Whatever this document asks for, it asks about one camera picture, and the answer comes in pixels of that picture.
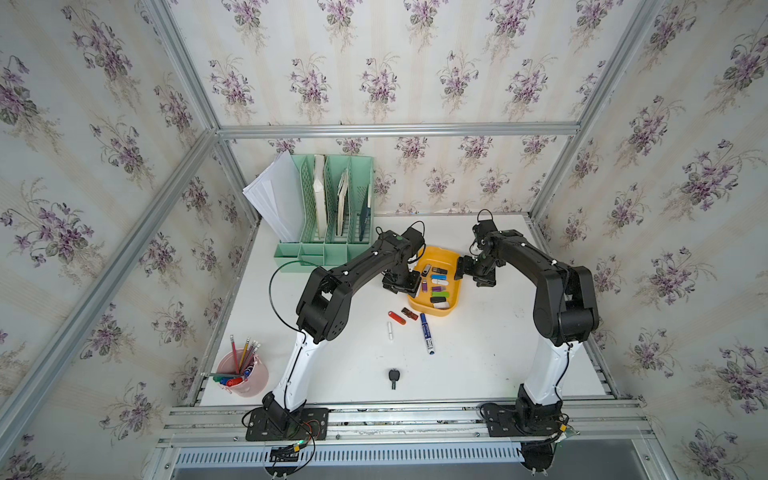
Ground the pink pen cup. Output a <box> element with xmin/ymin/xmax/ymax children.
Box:
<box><xmin>210</xmin><ymin>336</ymin><xmax>269</xmax><ymax>398</ymax></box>

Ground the white book in organizer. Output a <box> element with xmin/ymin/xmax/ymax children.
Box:
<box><xmin>312</xmin><ymin>155</ymin><xmax>328</xmax><ymax>241</ymax></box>

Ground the red usb drive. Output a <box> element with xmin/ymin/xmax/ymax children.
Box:
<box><xmin>388</xmin><ymin>311</ymin><xmax>407</xmax><ymax>325</ymax></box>

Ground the white paper stack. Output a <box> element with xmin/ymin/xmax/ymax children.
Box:
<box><xmin>242</xmin><ymin>152</ymin><xmax>305</xmax><ymax>243</ymax></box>

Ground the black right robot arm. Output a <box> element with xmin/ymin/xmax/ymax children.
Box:
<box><xmin>454</xmin><ymin>217</ymin><xmax>599</xmax><ymax>441</ymax></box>

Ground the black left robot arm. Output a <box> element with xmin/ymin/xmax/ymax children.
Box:
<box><xmin>262</xmin><ymin>226</ymin><xmax>426</xmax><ymax>429</ymax></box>

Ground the beige notebook in organizer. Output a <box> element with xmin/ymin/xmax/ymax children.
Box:
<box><xmin>335</xmin><ymin>168</ymin><xmax>349</xmax><ymax>237</ymax></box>

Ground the brown usb drive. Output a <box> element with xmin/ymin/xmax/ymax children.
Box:
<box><xmin>401</xmin><ymin>307</ymin><xmax>420</xmax><ymax>321</ymax></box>

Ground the green desk file organizer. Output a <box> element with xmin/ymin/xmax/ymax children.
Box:
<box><xmin>273</xmin><ymin>155</ymin><xmax>374</xmax><ymax>272</ymax></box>

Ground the yellow plastic storage box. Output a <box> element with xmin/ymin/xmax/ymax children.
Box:
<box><xmin>408</xmin><ymin>246</ymin><xmax>461</xmax><ymax>317</ymax></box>

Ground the blue white marker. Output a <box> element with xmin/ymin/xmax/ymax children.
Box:
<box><xmin>419</xmin><ymin>313</ymin><xmax>435</xmax><ymax>355</ymax></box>

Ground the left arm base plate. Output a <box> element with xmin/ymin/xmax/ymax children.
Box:
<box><xmin>245</xmin><ymin>408</ymin><xmax>330</xmax><ymax>442</ymax></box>

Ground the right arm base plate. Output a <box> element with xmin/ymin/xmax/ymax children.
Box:
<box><xmin>480</xmin><ymin>402</ymin><xmax>568</xmax><ymax>437</ymax></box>

